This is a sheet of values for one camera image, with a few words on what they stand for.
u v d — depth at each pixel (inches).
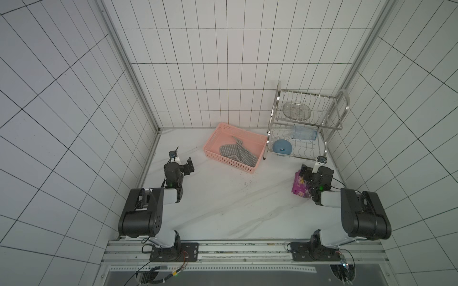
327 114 43.3
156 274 27.0
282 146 40.9
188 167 33.0
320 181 28.5
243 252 29.3
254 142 46.1
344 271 27.4
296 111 35.6
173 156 31.2
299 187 34.3
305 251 28.6
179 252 26.4
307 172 33.4
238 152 41.9
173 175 27.8
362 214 17.9
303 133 42.8
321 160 31.7
